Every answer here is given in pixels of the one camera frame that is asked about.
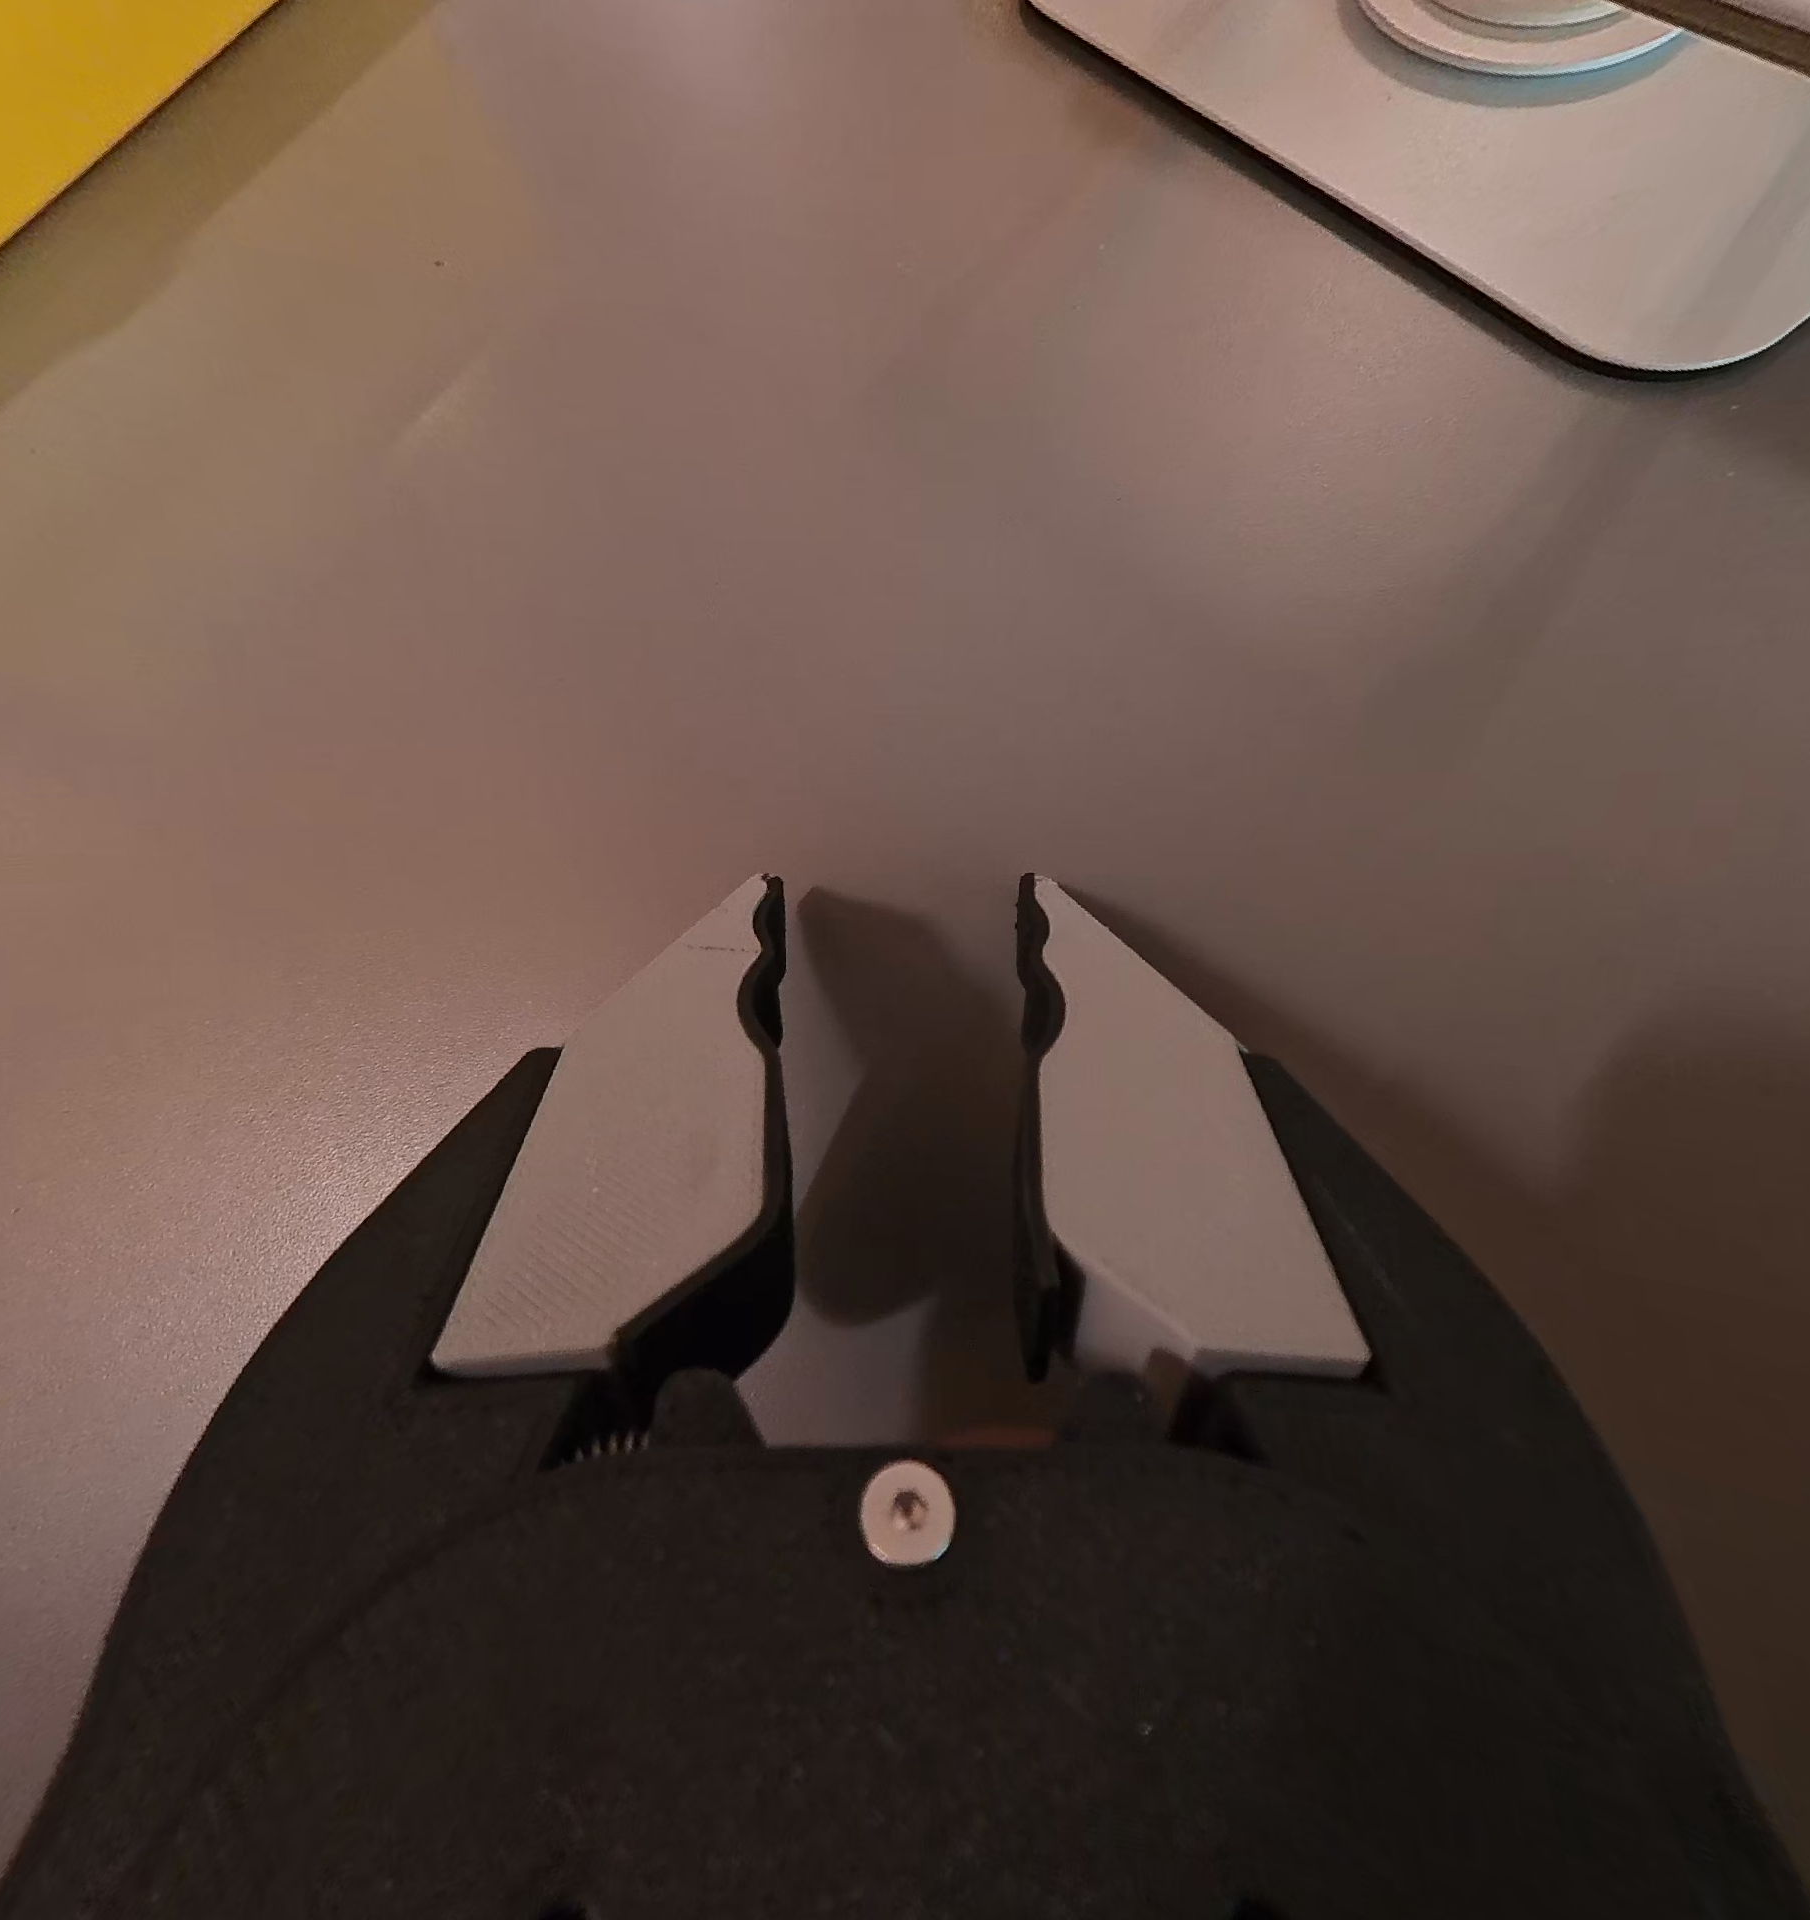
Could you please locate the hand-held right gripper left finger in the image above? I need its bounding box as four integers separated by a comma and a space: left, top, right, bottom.
429, 869, 796, 1384

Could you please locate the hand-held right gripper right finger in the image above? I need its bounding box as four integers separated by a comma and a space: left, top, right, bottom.
1011, 872, 1373, 1388

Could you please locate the white tablet stand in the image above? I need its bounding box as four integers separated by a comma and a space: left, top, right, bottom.
1027, 0, 1810, 380

